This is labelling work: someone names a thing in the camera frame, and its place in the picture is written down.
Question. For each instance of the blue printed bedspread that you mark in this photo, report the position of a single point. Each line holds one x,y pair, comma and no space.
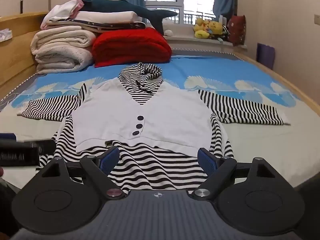
212,67

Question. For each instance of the blue shark plush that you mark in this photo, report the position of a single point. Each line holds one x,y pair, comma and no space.
117,6

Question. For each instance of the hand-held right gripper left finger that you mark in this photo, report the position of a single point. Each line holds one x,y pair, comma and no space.
110,158

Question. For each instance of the striped hooded sweater white vest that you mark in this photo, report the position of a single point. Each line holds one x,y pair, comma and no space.
162,110

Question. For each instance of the yellow plush toy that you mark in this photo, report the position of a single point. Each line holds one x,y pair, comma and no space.
201,28
215,27

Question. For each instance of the white fluffy folded blanket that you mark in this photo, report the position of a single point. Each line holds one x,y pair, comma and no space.
60,47

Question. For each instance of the red owl cushion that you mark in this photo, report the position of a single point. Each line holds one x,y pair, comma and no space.
236,30

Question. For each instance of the tissue pack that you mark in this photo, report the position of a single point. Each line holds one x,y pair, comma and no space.
5,35

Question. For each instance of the red folded blanket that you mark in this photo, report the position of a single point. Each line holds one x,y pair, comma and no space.
130,45

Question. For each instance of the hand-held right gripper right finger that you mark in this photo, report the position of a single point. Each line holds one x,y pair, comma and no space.
206,161

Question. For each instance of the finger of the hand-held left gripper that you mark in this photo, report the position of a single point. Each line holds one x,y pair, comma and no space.
47,147

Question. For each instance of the purple box by wall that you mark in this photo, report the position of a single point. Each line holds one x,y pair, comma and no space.
265,55

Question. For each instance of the pink and white folded cloth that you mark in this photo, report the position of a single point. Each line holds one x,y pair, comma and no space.
65,10

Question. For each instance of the small white round object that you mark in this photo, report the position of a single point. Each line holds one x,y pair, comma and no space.
169,32

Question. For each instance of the white folded quilt dark trim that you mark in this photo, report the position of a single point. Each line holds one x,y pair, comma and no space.
105,20

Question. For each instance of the wall socket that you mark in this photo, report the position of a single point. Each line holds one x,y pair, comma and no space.
317,20

